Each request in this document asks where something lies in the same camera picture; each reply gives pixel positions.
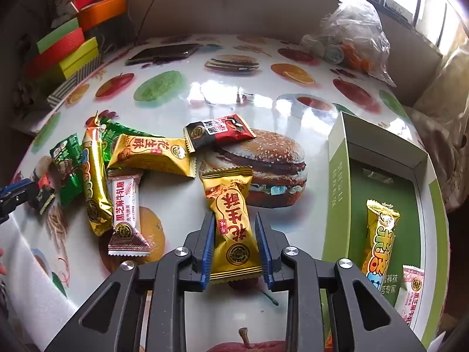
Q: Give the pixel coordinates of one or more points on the green cardboard box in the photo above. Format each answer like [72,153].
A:
[388,198]

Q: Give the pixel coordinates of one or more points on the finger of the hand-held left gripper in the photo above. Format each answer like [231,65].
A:
[14,189]
[11,207]

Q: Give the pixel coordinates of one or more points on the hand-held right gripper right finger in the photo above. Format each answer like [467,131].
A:
[262,249]

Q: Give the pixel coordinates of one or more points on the light green lid box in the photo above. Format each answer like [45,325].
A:
[56,36]

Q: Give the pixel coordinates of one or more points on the clear plastic bag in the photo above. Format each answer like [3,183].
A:
[351,25]

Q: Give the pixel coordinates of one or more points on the white foam sheet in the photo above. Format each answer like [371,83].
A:
[22,275]

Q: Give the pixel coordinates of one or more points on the beige patterned cloth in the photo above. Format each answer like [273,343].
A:
[443,117]

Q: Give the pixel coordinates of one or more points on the red black snack packet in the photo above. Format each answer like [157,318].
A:
[223,132]
[44,196]

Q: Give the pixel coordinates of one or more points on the green chocolate biscuit packet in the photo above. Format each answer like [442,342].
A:
[117,132]
[67,165]

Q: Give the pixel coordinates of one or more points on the grey striped box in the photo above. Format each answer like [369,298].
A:
[62,93]

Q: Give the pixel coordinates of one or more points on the printed food tablecloth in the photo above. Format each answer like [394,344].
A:
[220,95]

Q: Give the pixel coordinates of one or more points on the yellow-green box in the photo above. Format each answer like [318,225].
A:
[78,58]

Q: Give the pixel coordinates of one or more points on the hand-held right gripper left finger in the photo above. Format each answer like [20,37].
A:
[207,249]

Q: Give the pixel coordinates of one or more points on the white pink nougat packet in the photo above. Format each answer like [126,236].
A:
[126,212]
[412,297]

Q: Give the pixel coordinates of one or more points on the red woven box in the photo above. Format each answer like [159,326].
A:
[58,49]

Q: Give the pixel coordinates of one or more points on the person's left hand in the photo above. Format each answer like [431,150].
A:
[2,269]

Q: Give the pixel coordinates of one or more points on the yellow peanut crisp packet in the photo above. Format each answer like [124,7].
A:
[231,205]
[154,156]

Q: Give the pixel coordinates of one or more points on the dark smartphone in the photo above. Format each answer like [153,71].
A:
[161,53]

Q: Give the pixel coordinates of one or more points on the orange round box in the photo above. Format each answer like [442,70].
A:
[102,11]

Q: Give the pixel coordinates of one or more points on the long gold snack bar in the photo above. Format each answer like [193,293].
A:
[381,234]
[94,187]

